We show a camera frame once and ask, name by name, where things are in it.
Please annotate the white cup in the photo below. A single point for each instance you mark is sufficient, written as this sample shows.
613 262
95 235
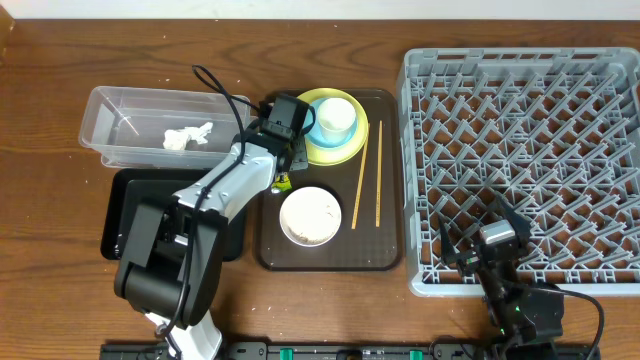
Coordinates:
336 117

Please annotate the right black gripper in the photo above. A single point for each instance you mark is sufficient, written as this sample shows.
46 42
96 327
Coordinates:
476 256

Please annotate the dark brown serving tray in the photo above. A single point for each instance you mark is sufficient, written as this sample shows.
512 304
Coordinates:
366 248

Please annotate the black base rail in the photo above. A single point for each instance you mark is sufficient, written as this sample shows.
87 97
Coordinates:
263 351

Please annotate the left wooden chopstick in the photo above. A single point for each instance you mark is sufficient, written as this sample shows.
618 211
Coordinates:
360 180

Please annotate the black rectangular tray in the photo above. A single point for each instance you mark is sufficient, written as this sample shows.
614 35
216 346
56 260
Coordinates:
129 187

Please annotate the clear plastic bin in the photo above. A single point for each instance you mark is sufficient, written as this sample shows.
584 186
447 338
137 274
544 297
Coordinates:
126 126

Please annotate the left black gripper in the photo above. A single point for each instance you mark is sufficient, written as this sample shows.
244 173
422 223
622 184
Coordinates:
302 161

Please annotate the yellow plate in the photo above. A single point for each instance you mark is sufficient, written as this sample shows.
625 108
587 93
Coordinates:
332 156

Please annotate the white bowl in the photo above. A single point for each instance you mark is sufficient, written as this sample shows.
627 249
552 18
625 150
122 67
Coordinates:
285 225

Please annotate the grey dishwasher rack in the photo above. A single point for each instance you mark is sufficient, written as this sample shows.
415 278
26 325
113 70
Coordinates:
554 132

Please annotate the rice grains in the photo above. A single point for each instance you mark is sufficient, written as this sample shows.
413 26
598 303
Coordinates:
312 215

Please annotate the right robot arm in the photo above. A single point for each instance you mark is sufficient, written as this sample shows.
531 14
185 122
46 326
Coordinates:
528 316

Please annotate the white tissue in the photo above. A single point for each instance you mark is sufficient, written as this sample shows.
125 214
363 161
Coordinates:
180 138

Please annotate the light blue bowl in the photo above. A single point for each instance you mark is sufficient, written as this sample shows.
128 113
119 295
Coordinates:
315 134

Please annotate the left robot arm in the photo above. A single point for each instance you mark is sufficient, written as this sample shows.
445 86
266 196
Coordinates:
171 262

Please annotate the green orange snack wrapper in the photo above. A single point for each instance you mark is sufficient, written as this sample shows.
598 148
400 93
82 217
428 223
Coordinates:
281 183

